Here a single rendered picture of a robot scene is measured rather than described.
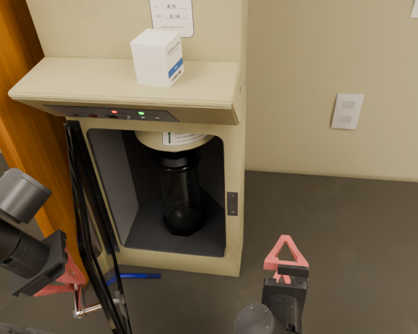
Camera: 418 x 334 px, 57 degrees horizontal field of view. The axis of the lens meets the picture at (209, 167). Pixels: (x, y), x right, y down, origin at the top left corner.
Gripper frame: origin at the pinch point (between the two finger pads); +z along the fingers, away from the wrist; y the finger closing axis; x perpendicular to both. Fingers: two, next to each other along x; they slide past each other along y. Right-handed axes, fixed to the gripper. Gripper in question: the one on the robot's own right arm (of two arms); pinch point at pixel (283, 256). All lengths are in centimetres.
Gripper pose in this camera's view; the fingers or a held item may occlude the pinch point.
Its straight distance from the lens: 71.5
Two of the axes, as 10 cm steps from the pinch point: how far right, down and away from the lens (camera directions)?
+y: -0.5, -7.5, -6.6
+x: -9.9, -0.6, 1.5
